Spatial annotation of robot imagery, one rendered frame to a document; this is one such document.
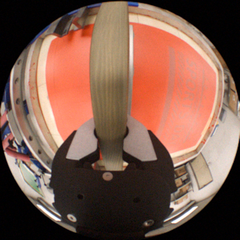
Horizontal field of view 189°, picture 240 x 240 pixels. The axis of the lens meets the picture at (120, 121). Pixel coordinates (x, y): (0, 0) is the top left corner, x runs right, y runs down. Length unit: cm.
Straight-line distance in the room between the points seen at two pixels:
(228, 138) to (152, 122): 356
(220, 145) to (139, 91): 370
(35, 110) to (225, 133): 386
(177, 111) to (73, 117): 26
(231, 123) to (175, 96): 346
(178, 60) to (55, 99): 30
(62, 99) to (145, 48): 21
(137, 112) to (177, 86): 12
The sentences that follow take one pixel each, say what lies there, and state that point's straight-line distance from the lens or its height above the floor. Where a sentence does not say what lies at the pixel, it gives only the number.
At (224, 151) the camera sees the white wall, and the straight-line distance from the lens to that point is 376.
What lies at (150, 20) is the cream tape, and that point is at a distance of 25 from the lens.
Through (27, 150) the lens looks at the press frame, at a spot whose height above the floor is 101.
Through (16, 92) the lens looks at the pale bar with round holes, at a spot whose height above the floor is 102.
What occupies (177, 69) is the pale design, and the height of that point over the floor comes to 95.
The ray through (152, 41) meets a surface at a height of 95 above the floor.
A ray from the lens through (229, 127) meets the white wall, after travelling 361.
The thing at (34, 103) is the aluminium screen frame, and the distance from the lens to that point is 27.
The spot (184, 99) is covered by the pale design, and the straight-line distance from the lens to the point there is 24.
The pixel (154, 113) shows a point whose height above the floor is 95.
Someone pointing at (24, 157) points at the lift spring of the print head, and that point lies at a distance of 75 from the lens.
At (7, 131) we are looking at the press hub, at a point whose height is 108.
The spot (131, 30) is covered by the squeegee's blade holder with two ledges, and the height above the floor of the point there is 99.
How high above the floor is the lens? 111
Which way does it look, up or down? 58 degrees down
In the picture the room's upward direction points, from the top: 176 degrees clockwise
